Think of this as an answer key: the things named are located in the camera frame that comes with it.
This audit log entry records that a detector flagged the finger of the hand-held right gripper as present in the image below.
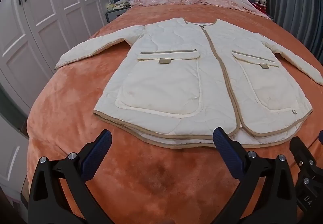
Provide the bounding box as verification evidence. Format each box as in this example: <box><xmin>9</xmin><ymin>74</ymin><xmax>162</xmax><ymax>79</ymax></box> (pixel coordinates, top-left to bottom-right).
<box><xmin>289</xmin><ymin>137</ymin><xmax>323</xmax><ymax>179</ymax></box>

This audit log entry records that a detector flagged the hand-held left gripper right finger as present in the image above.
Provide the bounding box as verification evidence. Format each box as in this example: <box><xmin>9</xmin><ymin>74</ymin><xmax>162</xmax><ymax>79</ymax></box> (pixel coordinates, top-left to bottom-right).
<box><xmin>213</xmin><ymin>127</ymin><xmax>303</xmax><ymax>224</ymax></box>

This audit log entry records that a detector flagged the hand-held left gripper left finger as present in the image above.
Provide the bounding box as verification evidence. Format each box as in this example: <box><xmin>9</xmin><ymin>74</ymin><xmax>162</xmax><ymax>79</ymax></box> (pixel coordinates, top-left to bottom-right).
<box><xmin>28</xmin><ymin>129</ymin><xmax>113</xmax><ymax>224</ymax></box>

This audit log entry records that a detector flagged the white quilted jacket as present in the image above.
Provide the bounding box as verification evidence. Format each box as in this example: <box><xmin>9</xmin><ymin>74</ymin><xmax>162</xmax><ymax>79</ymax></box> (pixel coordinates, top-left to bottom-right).
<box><xmin>54</xmin><ymin>18</ymin><xmax>323</xmax><ymax>150</ymax></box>

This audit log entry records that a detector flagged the orange plush blanket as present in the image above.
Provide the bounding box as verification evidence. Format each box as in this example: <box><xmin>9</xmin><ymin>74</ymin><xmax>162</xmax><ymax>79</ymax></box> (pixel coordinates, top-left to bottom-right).
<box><xmin>26</xmin><ymin>3</ymin><xmax>323</xmax><ymax>224</ymax></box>

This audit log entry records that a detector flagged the grey nightstand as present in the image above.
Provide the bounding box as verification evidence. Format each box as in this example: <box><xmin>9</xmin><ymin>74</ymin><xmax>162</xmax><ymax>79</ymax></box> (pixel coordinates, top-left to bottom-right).
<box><xmin>105</xmin><ymin>3</ymin><xmax>132</xmax><ymax>24</ymax></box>

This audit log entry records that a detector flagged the red pillow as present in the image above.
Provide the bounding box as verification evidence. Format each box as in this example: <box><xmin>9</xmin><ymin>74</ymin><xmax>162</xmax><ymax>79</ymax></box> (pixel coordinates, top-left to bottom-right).
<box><xmin>227</xmin><ymin>0</ymin><xmax>268</xmax><ymax>16</ymax></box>

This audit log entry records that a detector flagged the white panelled wardrobe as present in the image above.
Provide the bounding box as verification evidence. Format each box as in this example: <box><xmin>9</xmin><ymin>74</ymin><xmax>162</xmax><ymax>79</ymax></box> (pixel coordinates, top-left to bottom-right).
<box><xmin>0</xmin><ymin>0</ymin><xmax>113</xmax><ymax>118</ymax></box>

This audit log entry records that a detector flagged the beige cloth bundle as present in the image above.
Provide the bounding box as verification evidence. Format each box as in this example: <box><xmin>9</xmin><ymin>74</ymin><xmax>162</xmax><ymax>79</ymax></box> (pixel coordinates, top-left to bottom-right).
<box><xmin>107</xmin><ymin>0</ymin><xmax>132</xmax><ymax>11</ymax></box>

